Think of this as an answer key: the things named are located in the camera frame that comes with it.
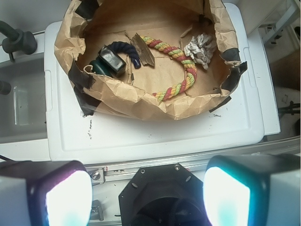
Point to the dark green bottle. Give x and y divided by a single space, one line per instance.
99 68

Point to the brown bark wood piece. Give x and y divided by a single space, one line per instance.
144 53

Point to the crumpled grey white cloth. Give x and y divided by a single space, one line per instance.
201 49

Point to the dark grey clamp handle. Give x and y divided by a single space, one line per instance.
17 40

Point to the glowing pad gripper right finger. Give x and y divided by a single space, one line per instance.
253 190

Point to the glowing pad gripper left finger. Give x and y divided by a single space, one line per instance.
44 193

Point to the black octagonal mount plate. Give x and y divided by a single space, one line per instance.
166 195

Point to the white plastic bin lid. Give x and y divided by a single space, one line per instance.
250 114

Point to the black shiny box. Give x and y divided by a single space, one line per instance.
115 64

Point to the aluminium extrusion rail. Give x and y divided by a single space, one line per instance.
193 162

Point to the crumpled brown paper bag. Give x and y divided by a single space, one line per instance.
176 88

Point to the clear plastic container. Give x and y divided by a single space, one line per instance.
23 99

